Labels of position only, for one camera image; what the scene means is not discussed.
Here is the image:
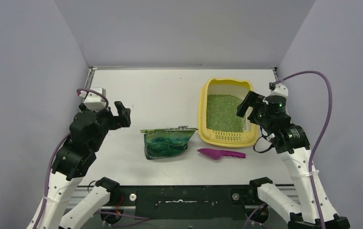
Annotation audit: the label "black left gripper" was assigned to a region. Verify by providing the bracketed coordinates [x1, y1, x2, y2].
[90, 100, 130, 151]

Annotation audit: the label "green cat litter bag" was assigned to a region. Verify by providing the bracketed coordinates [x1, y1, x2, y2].
[140, 129, 196, 160]

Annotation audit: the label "yellow litter box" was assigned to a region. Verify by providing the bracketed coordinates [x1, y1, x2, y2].
[198, 78, 259, 148]

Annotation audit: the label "magenta plastic scoop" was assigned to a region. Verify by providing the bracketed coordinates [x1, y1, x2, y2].
[197, 148, 246, 160]

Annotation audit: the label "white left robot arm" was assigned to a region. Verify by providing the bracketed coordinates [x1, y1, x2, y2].
[28, 101, 131, 229]

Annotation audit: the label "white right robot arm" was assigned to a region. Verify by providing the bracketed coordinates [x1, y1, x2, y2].
[236, 91, 350, 229]

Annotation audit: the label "green litter granules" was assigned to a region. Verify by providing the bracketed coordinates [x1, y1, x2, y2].
[206, 94, 246, 133]

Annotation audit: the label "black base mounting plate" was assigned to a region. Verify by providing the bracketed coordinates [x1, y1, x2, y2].
[103, 185, 261, 220]

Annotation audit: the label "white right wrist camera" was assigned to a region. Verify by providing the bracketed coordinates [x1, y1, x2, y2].
[269, 82, 288, 99]

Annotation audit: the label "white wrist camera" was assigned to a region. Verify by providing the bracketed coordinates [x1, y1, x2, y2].
[269, 82, 288, 99]
[78, 91, 107, 111]

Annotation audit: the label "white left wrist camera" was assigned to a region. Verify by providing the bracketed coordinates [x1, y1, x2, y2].
[78, 91, 107, 111]

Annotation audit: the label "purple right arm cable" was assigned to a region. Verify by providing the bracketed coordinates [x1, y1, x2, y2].
[243, 71, 333, 229]

